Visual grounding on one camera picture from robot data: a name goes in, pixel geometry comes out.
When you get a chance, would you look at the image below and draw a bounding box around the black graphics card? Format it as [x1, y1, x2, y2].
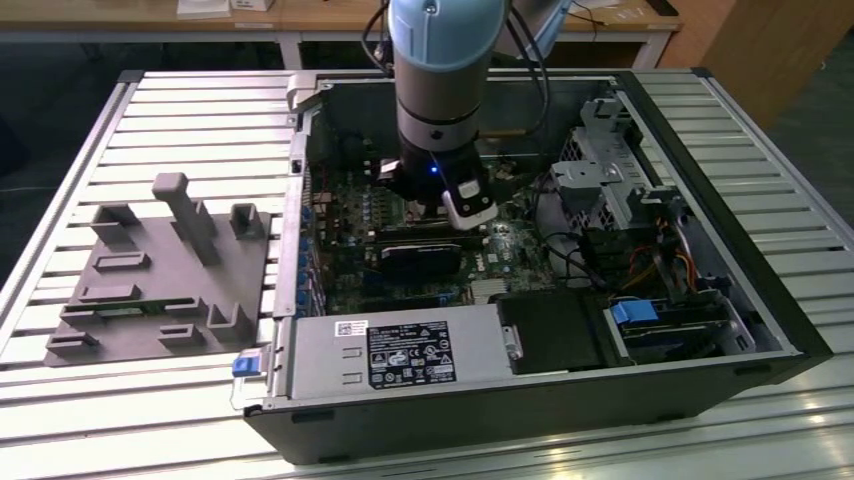
[379, 242, 465, 276]

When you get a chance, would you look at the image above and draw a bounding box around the green motherboard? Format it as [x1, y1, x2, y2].
[307, 153, 561, 321]

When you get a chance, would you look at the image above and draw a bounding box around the metal drive cage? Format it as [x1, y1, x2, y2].
[550, 97, 677, 232]

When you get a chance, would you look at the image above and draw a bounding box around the silver finned heat sink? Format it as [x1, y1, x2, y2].
[469, 279, 514, 302]

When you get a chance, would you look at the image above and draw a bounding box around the black plastic box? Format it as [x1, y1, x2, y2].
[497, 291, 622, 376]

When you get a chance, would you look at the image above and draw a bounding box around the silver power supply unit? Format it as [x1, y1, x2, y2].
[264, 303, 521, 404]

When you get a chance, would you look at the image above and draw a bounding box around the hard disk in blue carrier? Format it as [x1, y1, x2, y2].
[607, 298, 735, 365]

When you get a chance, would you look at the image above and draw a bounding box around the grey parts rack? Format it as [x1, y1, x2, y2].
[40, 171, 275, 370]

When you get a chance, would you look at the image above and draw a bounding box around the blue plastic latch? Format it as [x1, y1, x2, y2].
[231, 351, 264, 377]

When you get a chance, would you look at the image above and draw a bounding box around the green RAM stick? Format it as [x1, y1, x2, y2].
[64, 298, 200, 316]

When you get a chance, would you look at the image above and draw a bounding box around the black PC case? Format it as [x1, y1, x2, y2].
[230, 67, 836, 466]

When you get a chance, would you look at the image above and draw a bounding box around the wooden desk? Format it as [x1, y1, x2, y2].
[0, 0, 683, 70]

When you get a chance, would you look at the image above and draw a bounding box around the wooden cabinet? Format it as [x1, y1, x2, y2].
[693, 0, 854, 132]

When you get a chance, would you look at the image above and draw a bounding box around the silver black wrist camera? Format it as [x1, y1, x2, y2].
[441, 177, 501, 231]

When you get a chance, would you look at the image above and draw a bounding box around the black wire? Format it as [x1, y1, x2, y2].
[539, 231, 583, 280]
[565, 248, 614, 292]

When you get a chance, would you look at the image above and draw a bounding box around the coloured power wire bundle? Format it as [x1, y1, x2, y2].
[617, 239, 706, 301]

